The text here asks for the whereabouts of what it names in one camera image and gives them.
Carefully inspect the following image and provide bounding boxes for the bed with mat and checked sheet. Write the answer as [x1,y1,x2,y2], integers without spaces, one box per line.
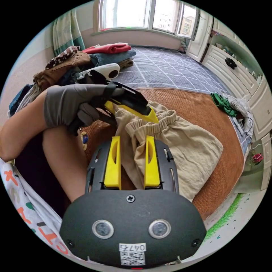
[80,45,254,221]

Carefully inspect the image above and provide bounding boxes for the person's body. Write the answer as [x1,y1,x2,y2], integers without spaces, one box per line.
[0,125,92,263]

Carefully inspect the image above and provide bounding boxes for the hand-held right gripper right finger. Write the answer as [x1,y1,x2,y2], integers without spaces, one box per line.
[144,135,161,189]

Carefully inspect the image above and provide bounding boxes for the black cable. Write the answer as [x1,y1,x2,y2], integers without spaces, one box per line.
[242,116,254,135]

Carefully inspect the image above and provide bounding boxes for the person's left hand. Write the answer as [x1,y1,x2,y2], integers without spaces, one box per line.
[43,83,125,129]

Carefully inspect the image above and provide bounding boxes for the green and white curtain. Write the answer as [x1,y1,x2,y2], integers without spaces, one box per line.
[52,9,86,57]

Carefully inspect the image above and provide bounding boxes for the window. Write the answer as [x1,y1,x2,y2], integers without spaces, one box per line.
[98,0,201,41]

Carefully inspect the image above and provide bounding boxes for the person's left forearm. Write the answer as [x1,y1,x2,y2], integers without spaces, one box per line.
[0,90,48,162]

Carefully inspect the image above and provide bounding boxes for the pile of clothes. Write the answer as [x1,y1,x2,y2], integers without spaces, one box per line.
[210,92,254,137]
[8,42,137,117]

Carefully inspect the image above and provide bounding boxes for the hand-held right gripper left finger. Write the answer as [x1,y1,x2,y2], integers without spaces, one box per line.
[103,135,122,189]

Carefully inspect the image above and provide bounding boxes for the khaki shorts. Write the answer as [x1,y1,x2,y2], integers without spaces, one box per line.
[114,101,224,202]

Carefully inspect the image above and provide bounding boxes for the white door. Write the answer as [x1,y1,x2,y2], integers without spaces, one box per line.
[186,12,214,63]

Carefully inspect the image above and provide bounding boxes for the white cupboard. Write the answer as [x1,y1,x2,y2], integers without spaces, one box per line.
[201,17,272,191]

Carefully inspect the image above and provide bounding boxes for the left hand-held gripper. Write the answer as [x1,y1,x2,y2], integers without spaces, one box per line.
[67,70,159,137]

